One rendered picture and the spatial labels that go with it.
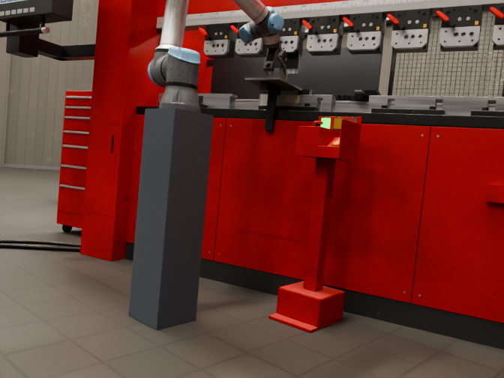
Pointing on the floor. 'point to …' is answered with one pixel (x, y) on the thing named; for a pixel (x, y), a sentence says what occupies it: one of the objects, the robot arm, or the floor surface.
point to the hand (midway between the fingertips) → (278, 83)
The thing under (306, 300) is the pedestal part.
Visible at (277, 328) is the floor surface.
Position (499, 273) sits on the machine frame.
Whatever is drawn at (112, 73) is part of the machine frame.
